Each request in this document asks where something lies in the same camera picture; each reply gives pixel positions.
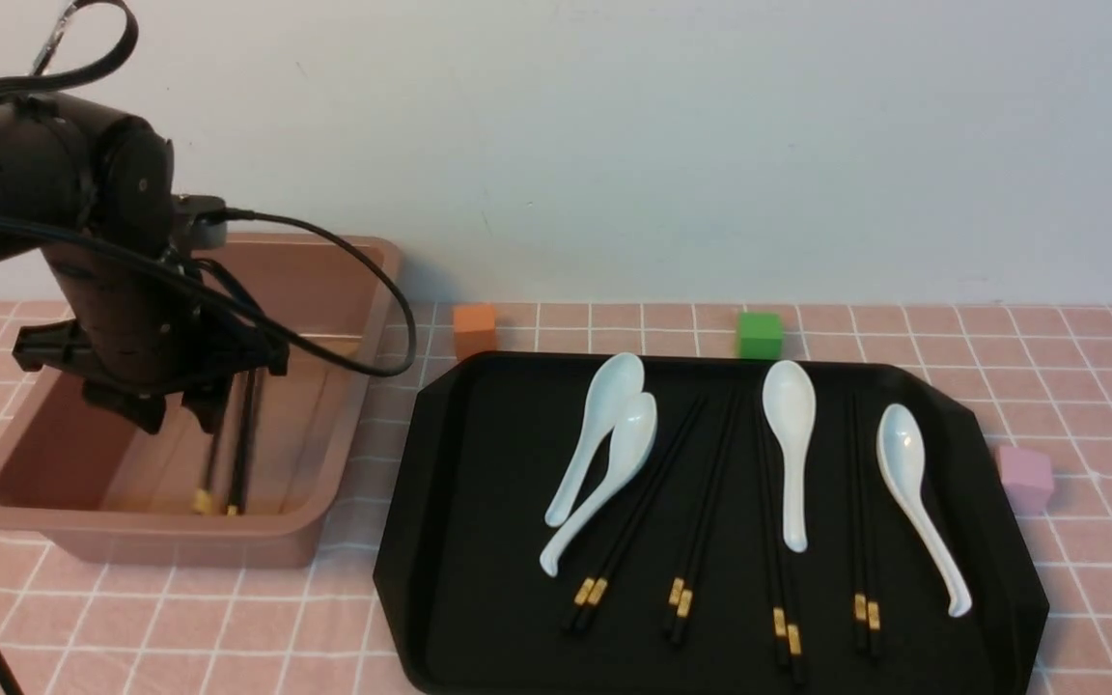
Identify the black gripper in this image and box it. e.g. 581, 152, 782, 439
13, 195, 290, 434

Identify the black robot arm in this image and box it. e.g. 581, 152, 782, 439
0, 95, 290, 431

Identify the pink plastic bin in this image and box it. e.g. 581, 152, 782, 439
0, 232, 394, 568

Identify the orange cube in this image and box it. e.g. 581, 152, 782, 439
451, 302, 498, 361

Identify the black plastic tray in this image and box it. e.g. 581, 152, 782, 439
375, 351, 1050, 694

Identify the white ceramic spoon far left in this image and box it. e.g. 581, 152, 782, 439
544, 353, 645, 528

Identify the white ceramic spoon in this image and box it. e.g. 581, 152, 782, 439
544, 353, 645, 528
761, 360, 817, 553
539, 393, 657, 577
876, 403, 974, 619

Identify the black chopstick gold band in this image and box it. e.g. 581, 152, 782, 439
665, 387, 739, 649
570, 398, 711, 636
562, 396, 702, 633
754, 405, 791, 671
846, 393, 871, 656
764, 417, 807, 694
668, 388, 744, 648
852, 396, 884, 665

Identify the green cube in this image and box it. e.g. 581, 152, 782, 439
736, 311, 786, 361

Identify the white ceramic spoon centre right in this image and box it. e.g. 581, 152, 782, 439
761, 360, 817, 553

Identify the white ceramic spoon far right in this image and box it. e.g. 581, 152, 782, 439
876, 403, 974, 619

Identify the pink cube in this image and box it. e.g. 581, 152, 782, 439
994, 445, 1056, 517

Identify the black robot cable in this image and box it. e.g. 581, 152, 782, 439
0, 0, 418, 695

